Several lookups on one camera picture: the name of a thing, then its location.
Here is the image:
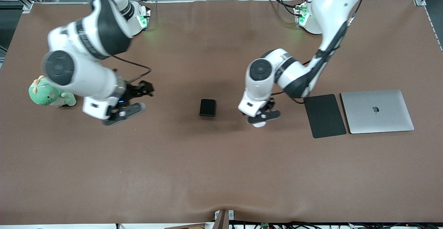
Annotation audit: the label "white computer mouse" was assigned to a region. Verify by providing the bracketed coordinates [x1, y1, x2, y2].
[252, 112, 268, 128]

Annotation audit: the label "small black box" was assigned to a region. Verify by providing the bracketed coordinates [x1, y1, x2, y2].
[199, 99, 217, 117]

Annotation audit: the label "black mouse pad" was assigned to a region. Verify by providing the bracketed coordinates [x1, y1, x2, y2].
[303, 94, 347, 139]

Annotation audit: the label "brown table cover mat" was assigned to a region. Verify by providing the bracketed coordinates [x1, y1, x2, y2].
[0, 0, 443, 224]

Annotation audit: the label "green plush dinosaur toy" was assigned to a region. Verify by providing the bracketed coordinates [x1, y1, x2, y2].
[28, 76, 77, 107]

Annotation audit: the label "silver closed laptop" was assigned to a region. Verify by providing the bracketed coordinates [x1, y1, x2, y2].
[340, 90, 415, 134]

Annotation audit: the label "brown wooden piece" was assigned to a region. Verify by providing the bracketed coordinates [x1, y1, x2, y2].
[164, 223, 205, 229]

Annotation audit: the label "black left base cable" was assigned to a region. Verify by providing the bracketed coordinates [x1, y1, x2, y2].
[266, 0, 303, 16]

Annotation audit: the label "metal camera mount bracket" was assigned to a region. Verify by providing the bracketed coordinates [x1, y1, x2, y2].
[214, 209, 235, 229]

